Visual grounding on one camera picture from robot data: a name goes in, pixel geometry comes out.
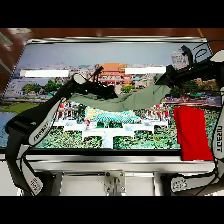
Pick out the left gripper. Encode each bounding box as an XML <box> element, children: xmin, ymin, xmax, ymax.
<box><xmin>79</xmin><ymin>81</ymin><xmax>119</xmax><ymax>100</ymax></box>

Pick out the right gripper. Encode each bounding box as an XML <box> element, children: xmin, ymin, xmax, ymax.
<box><xmin>154</xmin><ymin>65</ymin><xmax>184</xmax><ymax>89</ymax></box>

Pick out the grey-green garment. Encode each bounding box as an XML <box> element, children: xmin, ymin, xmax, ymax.
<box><xmin>68</xmin><ymin>83</ymin><xmax>173</xmax><ymax>113</ymax></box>

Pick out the red garment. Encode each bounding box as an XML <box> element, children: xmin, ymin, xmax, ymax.
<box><xmin>173</xmin><ymin>105</ymin><xmax>215</xmax><ymax>162</ymax></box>

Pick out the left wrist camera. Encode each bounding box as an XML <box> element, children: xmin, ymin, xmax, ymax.
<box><xmin>87</xmin><ymin>64</ymin><xmax>105</xmax><ymax>85</ymax></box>

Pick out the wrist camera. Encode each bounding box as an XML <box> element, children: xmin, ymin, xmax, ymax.
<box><xmin>87</xmin><ymin>64</ymin><xmax>105</xmax><ymax>85</ymax></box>
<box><xmin>179</xmin><ymin>44</ymin><xmax>195</xmax><ymax>67</ymax></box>

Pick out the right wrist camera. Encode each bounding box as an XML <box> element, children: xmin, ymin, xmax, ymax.
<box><xmin>179</xmin><ymin>44</ymin><xmax>195</xmax><ymax>67</ymax></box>

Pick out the black cable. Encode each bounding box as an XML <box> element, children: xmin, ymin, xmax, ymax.
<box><xmin>192</xmin><ymin>44</ymin><xmax>210</xmax><ymax>65</ymax></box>

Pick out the silver frame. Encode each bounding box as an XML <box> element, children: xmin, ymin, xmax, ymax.
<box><xmin>0</xmin><ymin>152</ymin><xmax>224</xmax><ymax>197</ymax></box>

